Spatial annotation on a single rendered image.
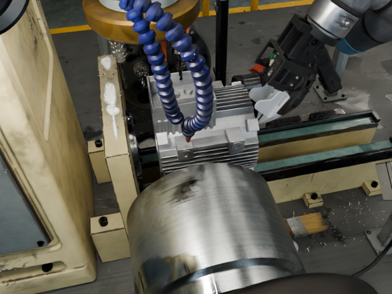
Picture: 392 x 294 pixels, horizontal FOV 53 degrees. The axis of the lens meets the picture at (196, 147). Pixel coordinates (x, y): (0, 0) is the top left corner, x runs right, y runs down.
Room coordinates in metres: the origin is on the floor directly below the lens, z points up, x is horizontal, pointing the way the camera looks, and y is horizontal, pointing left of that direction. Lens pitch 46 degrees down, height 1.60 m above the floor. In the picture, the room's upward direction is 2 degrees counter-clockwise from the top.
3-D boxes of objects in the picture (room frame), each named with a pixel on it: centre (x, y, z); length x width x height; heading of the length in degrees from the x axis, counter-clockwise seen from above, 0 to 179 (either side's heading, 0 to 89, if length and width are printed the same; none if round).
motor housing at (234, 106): (0.61, -0.01, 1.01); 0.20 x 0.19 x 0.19; 99
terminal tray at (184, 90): (0.60, 0.03, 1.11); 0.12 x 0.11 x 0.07; 99
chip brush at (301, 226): (0.49, -0.20, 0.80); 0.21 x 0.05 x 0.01; 102
